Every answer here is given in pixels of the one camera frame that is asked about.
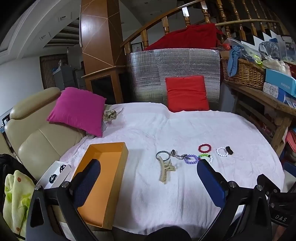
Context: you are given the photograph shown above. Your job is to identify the metal clasp bracelet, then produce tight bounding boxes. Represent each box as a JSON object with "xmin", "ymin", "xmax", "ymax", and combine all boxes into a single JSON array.
[{"xmin": 170, "ymin": 149, "xmax": 191, "ymax": 161}]

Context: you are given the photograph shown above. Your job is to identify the wooden pillar cabinet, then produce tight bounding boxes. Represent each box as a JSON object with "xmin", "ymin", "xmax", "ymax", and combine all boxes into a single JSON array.
[{"xmin": 80, "ymin": 0, "xmax": 125, "ymax": 103}]

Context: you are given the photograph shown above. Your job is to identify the purple bead bracelet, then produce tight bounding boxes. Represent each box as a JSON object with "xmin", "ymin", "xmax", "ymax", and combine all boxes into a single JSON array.
[{"xmin": 184, "ymin": 153, "xmax": 200, "ymax": 165}]

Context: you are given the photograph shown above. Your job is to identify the red blanket on railing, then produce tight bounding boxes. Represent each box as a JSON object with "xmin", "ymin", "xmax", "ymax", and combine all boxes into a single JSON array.
[{"xmin": 145, "ymin": 23, "xmax": 224, "ymax": 51}]

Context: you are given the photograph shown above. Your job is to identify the silver bangle ring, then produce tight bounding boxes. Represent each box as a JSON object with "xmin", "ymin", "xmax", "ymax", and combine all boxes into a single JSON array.
[{"xmin": 155, "ymin": 150, "xmax": 171, "ymax": 162}]

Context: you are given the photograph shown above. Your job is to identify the wooden stair railing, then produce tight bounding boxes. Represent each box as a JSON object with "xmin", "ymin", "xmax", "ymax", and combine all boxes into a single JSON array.
[{"xmin": 120, "ymin": 1, "xmax": 285, "ymax": 54}]

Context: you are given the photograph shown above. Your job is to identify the wooden side table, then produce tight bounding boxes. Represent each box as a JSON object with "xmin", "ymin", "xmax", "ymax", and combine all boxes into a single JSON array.
[{"xmin": 224, "ymin": 80, "xmax": 295, "ymax": 156}]

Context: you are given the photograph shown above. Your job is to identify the orange cardboard box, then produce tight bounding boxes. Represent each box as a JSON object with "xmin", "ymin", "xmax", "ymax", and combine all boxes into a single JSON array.
[{"xmin": 74, "ymin": 142, "xmax": 128, "ymax": 230}]

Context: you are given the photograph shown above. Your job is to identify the wicker basket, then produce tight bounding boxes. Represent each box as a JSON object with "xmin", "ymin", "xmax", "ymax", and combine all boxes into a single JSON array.
[{"xmin": 220, "ymin": 58, "xmax": 266, "ymax": 90}]

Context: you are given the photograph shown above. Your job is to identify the blue cloth in basket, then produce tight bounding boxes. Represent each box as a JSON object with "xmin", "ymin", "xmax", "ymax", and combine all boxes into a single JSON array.
[{"xmin": 227, "ymin": 45, "xmax": 247, "ymax": 77}]

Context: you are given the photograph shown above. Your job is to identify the red cushion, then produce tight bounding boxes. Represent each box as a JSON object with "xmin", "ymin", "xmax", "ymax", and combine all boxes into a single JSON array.
[{"xmin": 165, "ymin": 75, "xmax": 210, "ymax": 113}]

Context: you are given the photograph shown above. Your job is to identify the beige leather sofa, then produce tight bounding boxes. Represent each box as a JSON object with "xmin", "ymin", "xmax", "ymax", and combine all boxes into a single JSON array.
[{"xmin": 5, "ymin": 87, "xmax": 85, "ymax": 180}]

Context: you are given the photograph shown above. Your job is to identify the silver foil insulation panel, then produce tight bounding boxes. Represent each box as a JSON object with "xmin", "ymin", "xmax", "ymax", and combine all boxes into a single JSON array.
[{"xmin": 127, "ymin": 48, "xmax": 220, "ymax": 110}]

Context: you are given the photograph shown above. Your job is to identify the yellow green printed cloth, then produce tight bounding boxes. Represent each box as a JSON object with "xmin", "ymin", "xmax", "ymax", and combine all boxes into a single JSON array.
[{"xmin": 3, "ymin": 170, "xmax": 35, "ymax": 237}]

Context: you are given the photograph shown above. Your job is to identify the floral scrunchie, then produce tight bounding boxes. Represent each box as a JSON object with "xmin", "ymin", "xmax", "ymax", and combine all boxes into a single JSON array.
[{"xmin": 103, "ymin": 110, "xmax": 117, "ymax": 122}]

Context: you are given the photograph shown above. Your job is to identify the white bead bracelet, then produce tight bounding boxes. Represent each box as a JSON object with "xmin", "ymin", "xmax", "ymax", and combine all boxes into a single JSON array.
[{"xmin": 216, "ymin": 146, "xmax": 230, "ymax": 159}]

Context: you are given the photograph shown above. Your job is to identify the blue cardboard box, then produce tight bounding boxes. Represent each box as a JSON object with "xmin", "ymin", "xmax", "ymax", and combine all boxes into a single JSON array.
[{"xmin": 263, "ymin": 69, "xmax": 295, "ymax": 108}]

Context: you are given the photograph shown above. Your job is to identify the white jewelry box lid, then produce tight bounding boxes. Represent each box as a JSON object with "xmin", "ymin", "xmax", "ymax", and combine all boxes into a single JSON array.
[{"xmin": 36, "ymin": 161, "xmax": 72, "ymax": 189}]

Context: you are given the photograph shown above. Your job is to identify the magenta cushion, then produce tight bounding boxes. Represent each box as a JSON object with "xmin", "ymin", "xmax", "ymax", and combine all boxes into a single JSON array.
[{"xmin": 47, "ymin": 87, "xmax": 106, "ymax": 137}]

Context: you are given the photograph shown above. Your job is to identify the black ring accessory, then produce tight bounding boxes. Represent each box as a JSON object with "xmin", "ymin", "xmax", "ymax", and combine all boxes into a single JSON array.
[{"xmin": 225, "ymin": 146, "xmax": 234, "ymax": 155}]

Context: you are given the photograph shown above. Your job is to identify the multicolour bead bracelet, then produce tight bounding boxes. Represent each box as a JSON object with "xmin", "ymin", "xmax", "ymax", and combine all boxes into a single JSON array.
[{"xmin": 198, "ymin": 153, "xmax": 214, "ymax": 164}]

